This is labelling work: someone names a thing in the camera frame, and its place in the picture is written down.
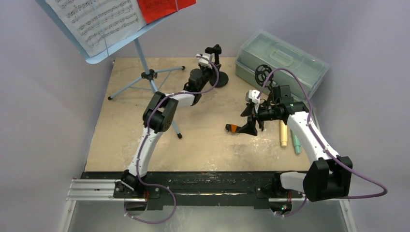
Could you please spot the green translucent storage case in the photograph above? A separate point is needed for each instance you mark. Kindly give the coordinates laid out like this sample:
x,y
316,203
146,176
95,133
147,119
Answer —
x,y
265,48

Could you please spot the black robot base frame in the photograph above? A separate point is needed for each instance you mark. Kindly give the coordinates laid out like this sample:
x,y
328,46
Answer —
x,y
257,189

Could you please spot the cream yellow microphone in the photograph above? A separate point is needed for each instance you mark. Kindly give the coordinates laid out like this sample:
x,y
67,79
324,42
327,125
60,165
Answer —
x,y
283,134

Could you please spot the black round-base mic stand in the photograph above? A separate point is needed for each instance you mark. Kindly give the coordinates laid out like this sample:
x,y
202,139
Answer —
x,y
223,77

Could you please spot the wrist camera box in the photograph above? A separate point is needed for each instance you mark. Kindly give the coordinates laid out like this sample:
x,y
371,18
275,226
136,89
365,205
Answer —
x,y
205,60
253,99

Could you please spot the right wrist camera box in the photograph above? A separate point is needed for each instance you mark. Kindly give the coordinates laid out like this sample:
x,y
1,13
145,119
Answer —
x,y
253,99

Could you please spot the red sheet music page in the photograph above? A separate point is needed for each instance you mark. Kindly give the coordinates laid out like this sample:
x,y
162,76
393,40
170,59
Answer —
x,y
153,10

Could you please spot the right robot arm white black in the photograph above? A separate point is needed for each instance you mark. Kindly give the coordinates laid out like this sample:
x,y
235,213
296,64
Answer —
x,y
328,176

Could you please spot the white sheet music page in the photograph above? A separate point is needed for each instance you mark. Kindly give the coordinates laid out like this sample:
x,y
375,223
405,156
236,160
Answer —
x,y
99,24

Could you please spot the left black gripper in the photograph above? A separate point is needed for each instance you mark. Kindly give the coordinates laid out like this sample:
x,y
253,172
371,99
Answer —
x,y
213,71

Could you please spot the black tripod shock-mount stand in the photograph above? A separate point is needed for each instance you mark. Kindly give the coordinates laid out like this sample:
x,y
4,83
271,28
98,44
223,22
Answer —
x,y
261,75

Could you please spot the mint green microphone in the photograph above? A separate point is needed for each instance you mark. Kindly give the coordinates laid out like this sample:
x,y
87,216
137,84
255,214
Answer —
x,y
296,143

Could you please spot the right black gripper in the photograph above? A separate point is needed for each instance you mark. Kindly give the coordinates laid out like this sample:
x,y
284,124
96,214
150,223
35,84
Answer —
x,y
257,113

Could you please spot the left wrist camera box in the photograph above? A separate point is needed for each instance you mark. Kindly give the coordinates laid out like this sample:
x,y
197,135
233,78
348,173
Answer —
x,y
205,60

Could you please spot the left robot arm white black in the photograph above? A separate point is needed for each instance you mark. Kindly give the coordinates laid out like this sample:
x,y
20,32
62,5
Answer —
x,y
158,117

